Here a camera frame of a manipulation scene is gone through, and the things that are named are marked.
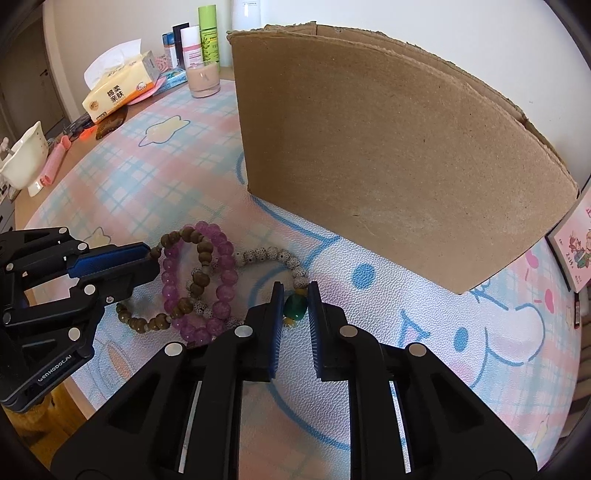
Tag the cream ceramic cup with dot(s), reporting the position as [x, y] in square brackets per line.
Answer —
[23, 161]

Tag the tall white spray bottle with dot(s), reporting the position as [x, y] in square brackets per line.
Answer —
[247, 16]

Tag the orange hair clip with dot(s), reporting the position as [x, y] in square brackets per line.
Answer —
[83, 134]

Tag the green bottle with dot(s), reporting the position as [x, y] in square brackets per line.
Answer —
[209, 37]

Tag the black bottle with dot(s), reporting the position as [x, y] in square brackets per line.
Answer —
[178, 39]

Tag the white bottle with pink label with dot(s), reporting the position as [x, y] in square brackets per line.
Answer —
[190, 46]

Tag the blue-capped small bottle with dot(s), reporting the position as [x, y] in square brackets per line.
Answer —
[168, 48]

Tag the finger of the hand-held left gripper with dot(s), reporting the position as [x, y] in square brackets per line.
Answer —
[111, 261]
[124, 281]

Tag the beige candle jar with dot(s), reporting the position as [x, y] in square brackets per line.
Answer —
[204, 81]

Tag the pastel plaid cartoon table mat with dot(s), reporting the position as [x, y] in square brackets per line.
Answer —
[161, 184]

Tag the brown cardboard box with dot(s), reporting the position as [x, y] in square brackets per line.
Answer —
[392, 161]

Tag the brown wooden comb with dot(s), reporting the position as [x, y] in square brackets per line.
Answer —
[111, 123]

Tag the yellow tissue box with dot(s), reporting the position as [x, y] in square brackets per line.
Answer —
[122, 87]

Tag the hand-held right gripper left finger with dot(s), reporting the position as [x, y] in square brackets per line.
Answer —
[276, 332]

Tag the blue packet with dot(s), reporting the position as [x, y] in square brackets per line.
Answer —
[175, 78]

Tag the black hair clips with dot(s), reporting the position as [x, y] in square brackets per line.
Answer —
[76, 123]

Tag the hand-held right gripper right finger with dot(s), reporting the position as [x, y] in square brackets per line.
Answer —
[315, 332]

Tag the pink cartoon desk calendar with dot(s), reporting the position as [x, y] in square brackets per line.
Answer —
[575, 249]

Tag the dark pen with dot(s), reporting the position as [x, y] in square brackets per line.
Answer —
[578, 311]

